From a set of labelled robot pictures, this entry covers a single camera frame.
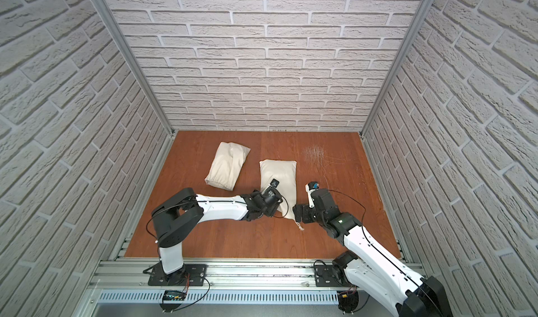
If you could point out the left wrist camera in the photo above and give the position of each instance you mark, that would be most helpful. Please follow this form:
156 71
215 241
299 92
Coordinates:
274 183

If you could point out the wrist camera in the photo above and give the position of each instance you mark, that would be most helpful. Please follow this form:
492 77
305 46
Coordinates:
310 188
274 183

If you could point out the left small circuit board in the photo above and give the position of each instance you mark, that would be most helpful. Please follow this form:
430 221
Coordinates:
174 296

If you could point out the cream cloth soil bag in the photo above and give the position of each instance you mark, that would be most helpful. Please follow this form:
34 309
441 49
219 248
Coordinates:
227 165
285 173

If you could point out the corner aluminium post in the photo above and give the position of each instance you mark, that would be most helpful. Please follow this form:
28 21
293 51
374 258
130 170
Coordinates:
125 50
407 42

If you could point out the right corner aluminium post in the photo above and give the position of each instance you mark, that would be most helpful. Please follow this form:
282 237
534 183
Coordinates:
407 42

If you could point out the left corner aluminium post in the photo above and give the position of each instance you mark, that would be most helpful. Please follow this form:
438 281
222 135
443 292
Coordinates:
125 50

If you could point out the right round black connector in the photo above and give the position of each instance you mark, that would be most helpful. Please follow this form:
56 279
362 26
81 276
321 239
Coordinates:
348 301

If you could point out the aluminium front rail frame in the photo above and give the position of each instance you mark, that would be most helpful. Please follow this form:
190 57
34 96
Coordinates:
233 281

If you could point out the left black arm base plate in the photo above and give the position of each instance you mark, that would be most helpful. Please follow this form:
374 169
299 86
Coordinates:
188 275

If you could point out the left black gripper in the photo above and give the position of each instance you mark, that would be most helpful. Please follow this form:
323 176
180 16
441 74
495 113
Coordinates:
274 201

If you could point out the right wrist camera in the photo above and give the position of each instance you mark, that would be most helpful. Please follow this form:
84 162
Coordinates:
310 188

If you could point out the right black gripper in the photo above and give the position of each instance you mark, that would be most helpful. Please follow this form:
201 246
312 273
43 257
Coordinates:
300 210

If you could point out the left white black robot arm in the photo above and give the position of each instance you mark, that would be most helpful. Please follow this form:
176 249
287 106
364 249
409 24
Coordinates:
174 219

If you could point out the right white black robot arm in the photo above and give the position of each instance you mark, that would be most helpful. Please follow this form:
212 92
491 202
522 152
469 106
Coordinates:
371 267

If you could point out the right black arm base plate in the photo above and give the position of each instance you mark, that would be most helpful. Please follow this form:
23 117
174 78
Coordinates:
329 276

